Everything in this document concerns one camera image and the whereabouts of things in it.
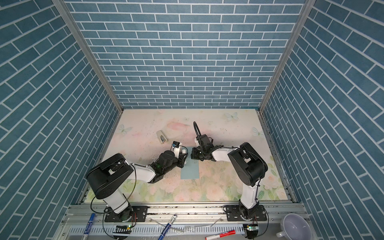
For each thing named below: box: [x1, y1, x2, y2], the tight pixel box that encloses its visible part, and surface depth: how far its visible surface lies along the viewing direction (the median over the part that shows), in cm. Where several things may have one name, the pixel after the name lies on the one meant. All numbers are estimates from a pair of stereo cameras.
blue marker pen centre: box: [158, 214, 178, 240], surface depth 71 cm
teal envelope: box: [180, 150, 200, 180], surface depth 90 cm
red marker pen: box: [205, 230, 236, 240], surface depth 69 cm
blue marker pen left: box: [81, 212, 96, 240], surface depth 71 cm
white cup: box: [276, 213, 313, 240], surface depth 68 cm
